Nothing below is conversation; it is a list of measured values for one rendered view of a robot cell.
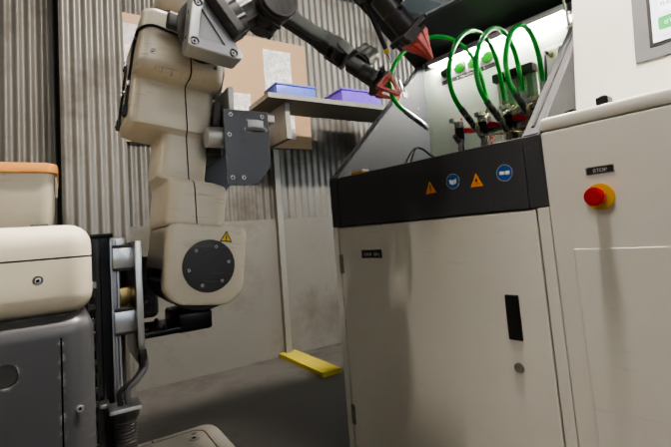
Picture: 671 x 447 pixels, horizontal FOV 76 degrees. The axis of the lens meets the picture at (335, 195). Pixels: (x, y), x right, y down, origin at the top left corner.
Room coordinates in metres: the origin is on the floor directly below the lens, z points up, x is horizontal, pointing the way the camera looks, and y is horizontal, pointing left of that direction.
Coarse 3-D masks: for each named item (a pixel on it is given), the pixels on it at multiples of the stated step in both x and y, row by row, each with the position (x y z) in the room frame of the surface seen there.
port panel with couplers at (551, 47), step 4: (564, 32) 1.35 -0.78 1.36; (556, 36) 1.37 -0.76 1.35; (560, 36) 1.36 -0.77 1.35; (564, 36) 1.35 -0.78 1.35; (544, 40) 1.40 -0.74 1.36; (548, 40) 1.39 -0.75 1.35; (552, 40) 1.38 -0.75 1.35; (556, 40) 1.37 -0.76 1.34; (560, 40) 1.36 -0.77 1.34; (544, 44) 1.40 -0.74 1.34; (548, 44) 1.39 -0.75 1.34; (552, 44) 1.38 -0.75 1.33; (556, 44) 1.37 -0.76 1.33; (560, 44) 1.36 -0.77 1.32; (544, 48) 1.40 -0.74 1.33; (548, 48) 1.39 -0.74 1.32; (552, 48) 1.38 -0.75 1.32; (556, 48) 1.37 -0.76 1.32; (548, 52) 1.36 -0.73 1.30; (552, 52) 1.38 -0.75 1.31; (556, 52) 1.37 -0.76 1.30; (548, 56) 1.37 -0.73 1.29; (552, 56) 1.38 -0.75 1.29; (556, 56) 1.37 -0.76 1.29; (548, 60) 1.39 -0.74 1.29; (552, 60) 1.39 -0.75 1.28; (548, 64) 1.40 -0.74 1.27; (552, 64) 1.39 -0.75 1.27; (548, 68) 1.40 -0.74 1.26; (548, 72) 1.40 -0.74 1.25
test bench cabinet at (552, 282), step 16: (544, 208) 0.92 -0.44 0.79; (368, 224) 1.34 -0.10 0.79; (544, 224) 0.93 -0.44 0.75; (336, 240) 1.43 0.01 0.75; (544, 240) 0.93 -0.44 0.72; (336, 256) 1.43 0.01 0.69; (544, 256) 0.93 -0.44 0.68; (336, 272) 1.44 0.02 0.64; (560, 304) 0.92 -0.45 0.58; (560, 320) 0.92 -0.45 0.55; (560, 336) 0.92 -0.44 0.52; (560, 352) 0.93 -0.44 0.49; (560, 368) 0.93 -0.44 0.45; (560, 384) 0.93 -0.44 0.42; (560, 400) 0.94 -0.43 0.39; (352, 432) 1.42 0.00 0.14; (576, 432) 0.92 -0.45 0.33
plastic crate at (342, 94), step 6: (336, 90) 2.77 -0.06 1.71; (342, 90) 2.74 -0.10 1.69; (348, 90) 2.76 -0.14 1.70; (354, 90) 2.78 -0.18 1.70; (360, 90) 2.81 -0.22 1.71; (330, 96) 2.85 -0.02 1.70; (336, 96) 2.79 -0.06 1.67; (342, 96) 2.74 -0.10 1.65; (348, 96) 2.76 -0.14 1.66; (354, 96) 2.79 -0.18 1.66; (360, 96) 2.81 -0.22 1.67; (366, 96) 2.84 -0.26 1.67; (372, 96) 2.87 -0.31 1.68; (360, 102) 2.81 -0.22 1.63; (366, 102) 2.84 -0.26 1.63; (372, 102) 2.86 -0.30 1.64; (378, 102) 2.89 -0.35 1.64
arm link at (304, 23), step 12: (288, 24) 1.34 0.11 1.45; (300, 24) 1.33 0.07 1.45; (312, 24) 1.35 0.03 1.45; (300, 36) 1.36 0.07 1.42; (312, 36) 1.34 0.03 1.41; (324, 36) 1.34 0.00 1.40; (336, 36) 1.36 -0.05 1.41; (324, 48) 1.36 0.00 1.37; (336, 48) 1.34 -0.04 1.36; (336, 60) 1.38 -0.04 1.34
